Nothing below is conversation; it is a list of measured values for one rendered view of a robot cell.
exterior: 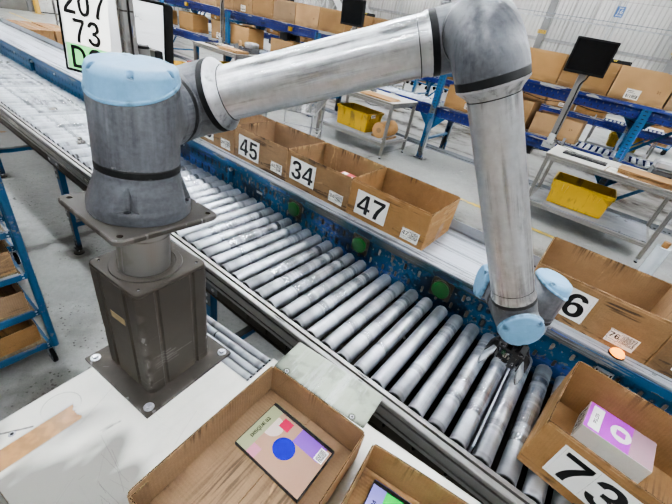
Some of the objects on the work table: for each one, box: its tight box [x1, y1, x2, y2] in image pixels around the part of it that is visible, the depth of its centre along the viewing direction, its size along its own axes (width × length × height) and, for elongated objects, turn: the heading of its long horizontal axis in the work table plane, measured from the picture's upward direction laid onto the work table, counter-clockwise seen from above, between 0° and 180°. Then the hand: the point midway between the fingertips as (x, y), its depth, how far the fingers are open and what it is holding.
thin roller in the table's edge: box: [207, 324, 265, 370], centre depth 109 cm, size 2×28×2 cm, turn 42°
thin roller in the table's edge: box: [207, 315, 271, 364], centre depth 111 cm, size 2×28×2 cm, turn 42°
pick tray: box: [127, 366, 365, 504], centre depth 75 cm, size 28×38×10 cm
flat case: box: [235, 403, 335, 503], centre depth 83 cm, size 14×19×2 cm
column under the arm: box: [85, 240, 231, 419], centre depth 91 cm, size 26×26×33 cm
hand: (497, 370), depth 110 cm, fingers open, 10 cm apart
